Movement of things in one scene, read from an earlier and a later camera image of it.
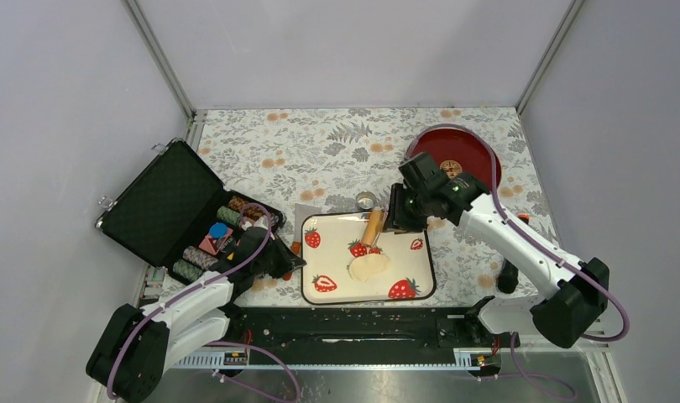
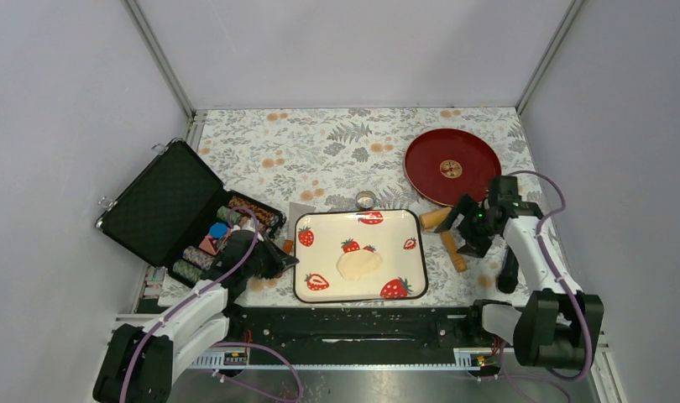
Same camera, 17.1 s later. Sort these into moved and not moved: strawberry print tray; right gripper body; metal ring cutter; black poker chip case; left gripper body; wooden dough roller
Moved: wooden dough roller; right gripper body
Not moved: strawberry print tray; metal ring cutter; left gripper body; black poker chip case
